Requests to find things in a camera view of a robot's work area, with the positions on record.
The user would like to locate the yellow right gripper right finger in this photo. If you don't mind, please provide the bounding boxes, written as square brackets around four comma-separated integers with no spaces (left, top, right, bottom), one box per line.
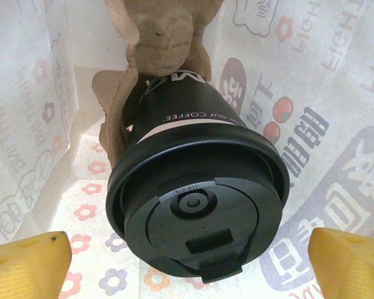
[309,227,374,299]

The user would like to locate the white printed paper bag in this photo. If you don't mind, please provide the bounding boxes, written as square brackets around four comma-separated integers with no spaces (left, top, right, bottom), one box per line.
[0,0,374,299]

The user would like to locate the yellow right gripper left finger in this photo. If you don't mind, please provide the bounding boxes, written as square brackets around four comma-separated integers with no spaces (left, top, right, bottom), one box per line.
[0,230,73,299]

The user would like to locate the black paper coffee cup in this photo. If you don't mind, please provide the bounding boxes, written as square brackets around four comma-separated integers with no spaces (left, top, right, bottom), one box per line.
[121,69,253,147]

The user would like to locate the black plastic cup lid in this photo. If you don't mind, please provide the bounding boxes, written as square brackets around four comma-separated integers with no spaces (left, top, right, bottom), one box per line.
[105,120,291,284]

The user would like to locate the brown pulp cup carrier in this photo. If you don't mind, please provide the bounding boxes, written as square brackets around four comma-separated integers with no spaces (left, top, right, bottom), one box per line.
[91,0,225,171]

